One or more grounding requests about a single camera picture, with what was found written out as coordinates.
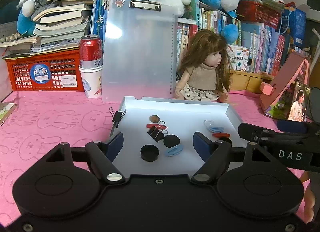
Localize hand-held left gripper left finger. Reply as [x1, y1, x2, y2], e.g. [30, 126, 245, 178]
[45, 131, 126, 185]

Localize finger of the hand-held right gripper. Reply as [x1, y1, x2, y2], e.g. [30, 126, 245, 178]
[276, 119, 310, 134]
[237, 122, 280, 147]

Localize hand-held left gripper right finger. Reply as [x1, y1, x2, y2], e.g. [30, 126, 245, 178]
[191, 132, 273, 185]

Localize clear plastic piece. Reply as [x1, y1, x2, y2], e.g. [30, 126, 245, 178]
[203, 119, 218, 129]

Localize black round cap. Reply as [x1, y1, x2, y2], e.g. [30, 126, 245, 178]
[140, 144, 160, 162]

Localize shallow white cardboard box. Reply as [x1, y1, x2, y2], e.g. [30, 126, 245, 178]
[109, 96, 247, 175]

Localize large black binder clip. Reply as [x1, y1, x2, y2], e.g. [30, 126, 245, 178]
[147, 121, 169, 143]

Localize person's right hand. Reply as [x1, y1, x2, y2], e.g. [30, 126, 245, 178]
[299, 171, 316, 224]

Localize smartphone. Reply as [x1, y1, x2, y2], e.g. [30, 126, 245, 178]
[287, 81, 311, 122]

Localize small black binder clip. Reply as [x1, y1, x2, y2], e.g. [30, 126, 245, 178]
[109, 107, 127, 130]

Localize dark grey pouch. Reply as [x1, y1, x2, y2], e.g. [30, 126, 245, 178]
[306, 89, 320, 121]

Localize wooden shelf box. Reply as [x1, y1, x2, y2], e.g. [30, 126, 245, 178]
[229, 69, 274, 95]

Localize pink phone stand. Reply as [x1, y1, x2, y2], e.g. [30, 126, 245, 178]
[259, 52, 312, 120]

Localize white paper cups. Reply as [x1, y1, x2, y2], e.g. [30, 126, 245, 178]
[79, 65, 103, 99]

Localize pink rabbit-print blanket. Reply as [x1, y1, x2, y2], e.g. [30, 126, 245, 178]
[0, 90, 320, 222]

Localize brown-haired doll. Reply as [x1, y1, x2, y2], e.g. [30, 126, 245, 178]
[175, 29, 232, 103]

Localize colourful patterned box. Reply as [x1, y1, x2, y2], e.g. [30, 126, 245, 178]
[226, 44, 250, 71]

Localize white folding stand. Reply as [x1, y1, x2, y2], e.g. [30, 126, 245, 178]
[312, 28, 320, 70]

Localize row of upright books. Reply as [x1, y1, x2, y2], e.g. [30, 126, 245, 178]
[91, 0, 313, 77]

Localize translucent clipboard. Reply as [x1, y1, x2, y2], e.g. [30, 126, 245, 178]
[101, 0, 178, 102]

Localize red drink can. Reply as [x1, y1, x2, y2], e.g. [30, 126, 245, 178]
[79, 34, 103, 69]

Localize blue bag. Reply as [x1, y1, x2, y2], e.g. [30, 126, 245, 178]
[280, 7, 307, 47]

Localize red plastic basket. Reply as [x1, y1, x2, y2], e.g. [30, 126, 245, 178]
[236, 0, 284, 30]

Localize red plastic crate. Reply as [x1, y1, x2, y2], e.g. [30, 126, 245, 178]
[5, 48, 85, 92]

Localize stack of worn books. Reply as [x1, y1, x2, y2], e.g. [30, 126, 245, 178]
[0, 0, 98, 55]

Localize blue and white plush toy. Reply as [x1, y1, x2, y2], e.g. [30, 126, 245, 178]
[16, 0, 42, 37]

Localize white grid board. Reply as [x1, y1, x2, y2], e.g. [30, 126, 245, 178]
[0, 21, 19, 47]

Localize wooden bead string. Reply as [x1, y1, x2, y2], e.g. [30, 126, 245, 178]
[0, 34, 20, 44]

